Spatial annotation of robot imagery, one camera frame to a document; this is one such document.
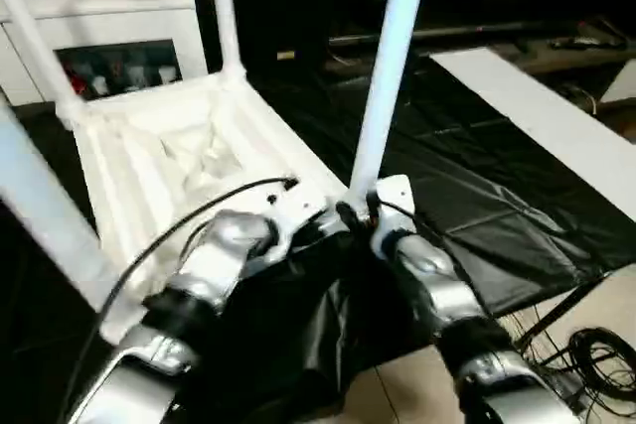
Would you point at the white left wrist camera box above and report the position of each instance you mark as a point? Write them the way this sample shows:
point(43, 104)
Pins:
point(298, 208)

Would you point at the white cabinet with glass doors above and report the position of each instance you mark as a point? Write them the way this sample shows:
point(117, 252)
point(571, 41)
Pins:
point(99, 27)

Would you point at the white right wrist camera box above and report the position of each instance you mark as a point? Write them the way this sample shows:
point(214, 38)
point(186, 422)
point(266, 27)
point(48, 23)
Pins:
point(393, 196)

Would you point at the black mat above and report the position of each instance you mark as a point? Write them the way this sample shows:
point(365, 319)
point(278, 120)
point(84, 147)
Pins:
point(477, 176)

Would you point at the small yellow label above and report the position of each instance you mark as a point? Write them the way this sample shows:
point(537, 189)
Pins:
point(286, 55)

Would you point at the white plastic table leg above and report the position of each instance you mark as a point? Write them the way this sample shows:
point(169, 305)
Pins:
point(50, 206)
point(227, 7)
point(35, 37)
point(388, 67)

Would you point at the white plastic table top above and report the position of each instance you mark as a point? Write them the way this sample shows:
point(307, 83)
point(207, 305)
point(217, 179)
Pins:
point(179, 156)

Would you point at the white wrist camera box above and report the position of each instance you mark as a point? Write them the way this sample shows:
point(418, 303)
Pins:
point(393, 196)
point(298, 208)

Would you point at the black stand leg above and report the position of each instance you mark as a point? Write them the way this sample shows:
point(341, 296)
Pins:
point(566, 310)

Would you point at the white flat board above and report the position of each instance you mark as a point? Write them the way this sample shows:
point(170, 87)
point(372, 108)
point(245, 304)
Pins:
point(547, 116)

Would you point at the black metal rail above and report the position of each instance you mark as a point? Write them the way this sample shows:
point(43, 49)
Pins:
point(447, 37)

